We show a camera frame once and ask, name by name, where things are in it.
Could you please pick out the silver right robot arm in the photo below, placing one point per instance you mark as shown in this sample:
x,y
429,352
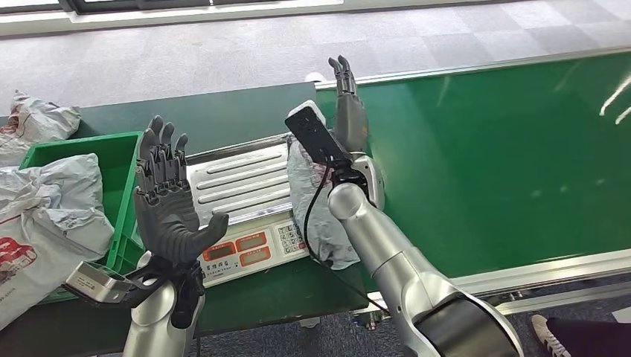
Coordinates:
x,y
389,246

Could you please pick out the grey plastic mailer package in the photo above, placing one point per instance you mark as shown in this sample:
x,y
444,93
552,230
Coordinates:
x,y
320,226

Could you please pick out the person's shoe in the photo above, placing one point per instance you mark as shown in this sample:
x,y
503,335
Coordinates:
x,y
542,335

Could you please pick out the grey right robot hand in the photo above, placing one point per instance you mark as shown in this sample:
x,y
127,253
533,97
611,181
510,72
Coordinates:
x,y
352,123

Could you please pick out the green conveyor belt aluminium frame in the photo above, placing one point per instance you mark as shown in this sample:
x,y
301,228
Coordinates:
x,y
493,172

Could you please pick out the electronic scale with steel tray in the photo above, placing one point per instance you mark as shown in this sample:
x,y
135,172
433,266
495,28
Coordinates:
x,y
241,182

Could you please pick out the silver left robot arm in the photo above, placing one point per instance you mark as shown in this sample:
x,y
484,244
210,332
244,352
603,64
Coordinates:
x,y
153,325

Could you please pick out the crumpled grey mailer package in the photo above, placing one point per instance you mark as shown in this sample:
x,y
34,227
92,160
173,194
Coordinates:
x,y
39,120

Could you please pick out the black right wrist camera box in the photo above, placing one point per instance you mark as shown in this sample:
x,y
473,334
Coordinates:
x,y
313,133

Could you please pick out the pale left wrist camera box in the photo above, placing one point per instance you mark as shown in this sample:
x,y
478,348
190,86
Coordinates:
x,y
93,283

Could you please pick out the person's leg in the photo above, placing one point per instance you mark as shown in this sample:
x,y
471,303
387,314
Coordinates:
x,y
591,340

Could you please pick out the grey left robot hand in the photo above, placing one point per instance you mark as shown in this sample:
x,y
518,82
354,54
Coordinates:
x,y
165,222

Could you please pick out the grey mailer package red print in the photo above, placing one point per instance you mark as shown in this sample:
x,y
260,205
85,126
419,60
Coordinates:
x,y
49,222

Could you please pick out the green plastic basket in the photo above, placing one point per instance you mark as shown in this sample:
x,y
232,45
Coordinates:
x,y
118,152

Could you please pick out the white sheet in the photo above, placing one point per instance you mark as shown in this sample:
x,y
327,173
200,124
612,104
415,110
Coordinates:
x,y
625,315

